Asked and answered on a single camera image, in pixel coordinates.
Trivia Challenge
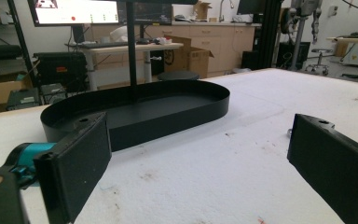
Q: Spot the white standing desk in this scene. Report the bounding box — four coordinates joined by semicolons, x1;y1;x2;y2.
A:
64;42;185;91

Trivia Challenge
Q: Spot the open cardboard box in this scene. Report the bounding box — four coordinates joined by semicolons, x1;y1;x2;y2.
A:
163;35;214;79

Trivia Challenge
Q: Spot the black upright tray post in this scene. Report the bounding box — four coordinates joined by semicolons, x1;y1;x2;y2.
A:
125;0;139;104

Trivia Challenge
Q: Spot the cardboard box on floor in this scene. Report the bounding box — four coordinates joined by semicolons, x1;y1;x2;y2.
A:
0;72;34;116

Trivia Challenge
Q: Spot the computer monitor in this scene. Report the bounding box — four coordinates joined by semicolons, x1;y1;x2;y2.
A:
27;0;120;28

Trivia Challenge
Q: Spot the black metal shelf rack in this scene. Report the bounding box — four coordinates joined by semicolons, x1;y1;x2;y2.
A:
0;0;38;88

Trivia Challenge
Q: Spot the grey robot on stand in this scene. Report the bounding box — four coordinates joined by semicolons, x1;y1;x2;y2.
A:
280;0;324;73

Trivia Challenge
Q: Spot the wooden cabinet counter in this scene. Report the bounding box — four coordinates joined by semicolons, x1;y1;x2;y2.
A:
83;21;262;78

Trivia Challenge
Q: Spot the black equipment case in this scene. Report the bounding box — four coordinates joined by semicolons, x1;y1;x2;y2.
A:
33;51;89;93

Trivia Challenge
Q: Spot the dark monitor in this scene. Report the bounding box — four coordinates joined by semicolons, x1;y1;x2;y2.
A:
117;1;173;26

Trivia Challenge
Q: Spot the black oval metal tray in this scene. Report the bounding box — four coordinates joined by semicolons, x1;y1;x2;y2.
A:
39;78;231;153

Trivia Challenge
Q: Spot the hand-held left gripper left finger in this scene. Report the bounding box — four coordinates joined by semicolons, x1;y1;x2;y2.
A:
4;112;113;224

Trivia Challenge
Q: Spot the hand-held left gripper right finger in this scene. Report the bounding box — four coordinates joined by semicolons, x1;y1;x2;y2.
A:
286;113;358;224

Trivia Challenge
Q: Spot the black aluminium frame post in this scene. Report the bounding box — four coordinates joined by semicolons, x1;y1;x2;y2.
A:
258;0;283;71

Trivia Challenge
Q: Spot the metal stool with wheels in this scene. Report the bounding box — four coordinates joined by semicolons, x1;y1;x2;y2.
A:
304;48;330;77

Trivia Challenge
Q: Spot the black electronic device box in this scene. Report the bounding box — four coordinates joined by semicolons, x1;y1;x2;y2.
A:
5;82;68;112

